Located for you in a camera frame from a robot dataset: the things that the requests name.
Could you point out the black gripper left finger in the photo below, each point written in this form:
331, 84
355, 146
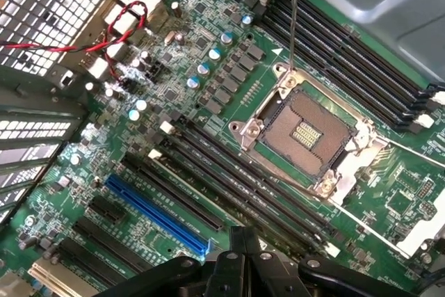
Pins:
238, 241

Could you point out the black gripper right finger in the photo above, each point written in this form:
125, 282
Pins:
251, 241

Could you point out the RAM slot with black latches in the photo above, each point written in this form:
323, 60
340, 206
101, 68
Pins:
243, 200
347, 50
347, 85
260, 176

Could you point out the RAM slot with white latches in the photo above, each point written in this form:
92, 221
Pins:
208, 193
347, 32
260, 194
347, 68

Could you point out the long black expansion slot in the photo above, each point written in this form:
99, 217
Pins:
90, 262
111, 244
174, 195

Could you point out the blue expansion slot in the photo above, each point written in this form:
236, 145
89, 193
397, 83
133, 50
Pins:
156, 214

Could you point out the thin metal locking lever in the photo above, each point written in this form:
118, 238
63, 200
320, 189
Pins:
368, 226
293, 32

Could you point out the CPU socket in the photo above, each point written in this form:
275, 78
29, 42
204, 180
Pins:
302, 130

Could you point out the short black expansion slot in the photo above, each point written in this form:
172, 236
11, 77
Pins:
106, 209

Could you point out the green motherboard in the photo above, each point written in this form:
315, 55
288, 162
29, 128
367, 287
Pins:
271, 85

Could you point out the beige expansion slot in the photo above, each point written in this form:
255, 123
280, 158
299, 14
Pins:
52, 281

